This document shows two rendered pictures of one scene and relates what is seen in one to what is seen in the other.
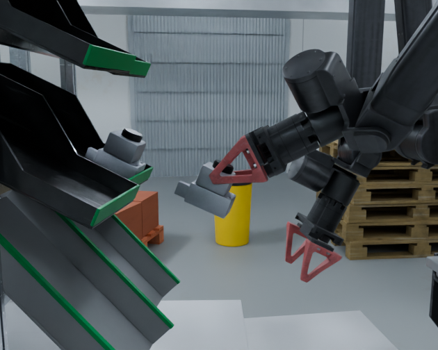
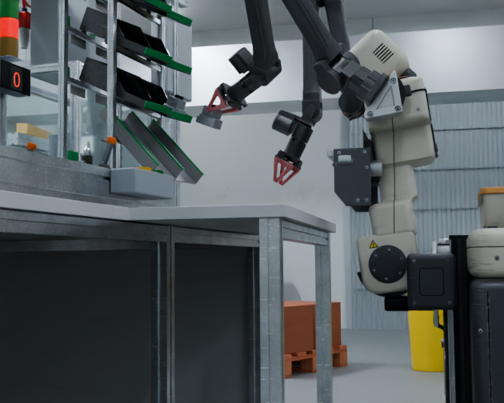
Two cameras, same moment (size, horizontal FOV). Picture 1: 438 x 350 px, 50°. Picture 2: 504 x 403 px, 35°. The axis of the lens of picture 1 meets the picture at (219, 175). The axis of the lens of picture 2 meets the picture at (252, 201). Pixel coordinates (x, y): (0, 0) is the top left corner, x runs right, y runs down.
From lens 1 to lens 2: 1.98 m
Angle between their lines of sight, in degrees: 26
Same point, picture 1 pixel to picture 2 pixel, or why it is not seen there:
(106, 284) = (159, 153)
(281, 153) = (233, 93)
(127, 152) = (175, 102)
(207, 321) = not seen: hidden behind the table
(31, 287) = (125, 133)
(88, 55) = (146, 50)
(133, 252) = (183, 161)
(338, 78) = (244, 57)
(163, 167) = (389, 316)
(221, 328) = not seen: hidden behind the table
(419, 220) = not seen: outside the picture
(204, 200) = (204, 120)
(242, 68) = (503, 174)
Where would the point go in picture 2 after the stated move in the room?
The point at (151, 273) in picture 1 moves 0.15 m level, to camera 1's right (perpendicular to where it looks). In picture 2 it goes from (191, 170) to (234, 168)
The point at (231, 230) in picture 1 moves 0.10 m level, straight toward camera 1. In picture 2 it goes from (429, 349) to (426, 350)
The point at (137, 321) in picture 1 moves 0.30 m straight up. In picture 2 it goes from (170, 169) to (170, 72)
